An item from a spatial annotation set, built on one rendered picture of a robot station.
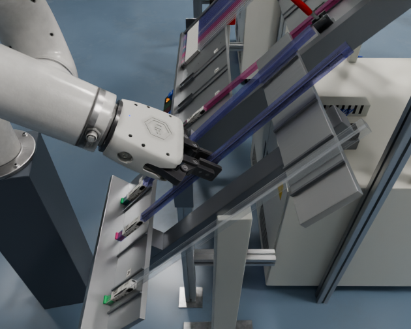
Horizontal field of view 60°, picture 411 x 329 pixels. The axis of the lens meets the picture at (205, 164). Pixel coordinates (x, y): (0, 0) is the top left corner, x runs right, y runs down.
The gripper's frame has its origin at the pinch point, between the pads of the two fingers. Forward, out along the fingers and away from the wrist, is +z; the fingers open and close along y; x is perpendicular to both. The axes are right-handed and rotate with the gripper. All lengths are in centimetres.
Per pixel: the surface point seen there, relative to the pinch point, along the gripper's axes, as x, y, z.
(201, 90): 13.6, 44.7, 8.6
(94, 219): 106, 60, 7
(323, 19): -21.3, 25.9, 13.6
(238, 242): 11.8, -3.0, 14.0
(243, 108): 1.3, 23.4, 11.1
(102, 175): 107, 88, 6
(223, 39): 4, 61, 11
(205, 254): 54, 22, 33
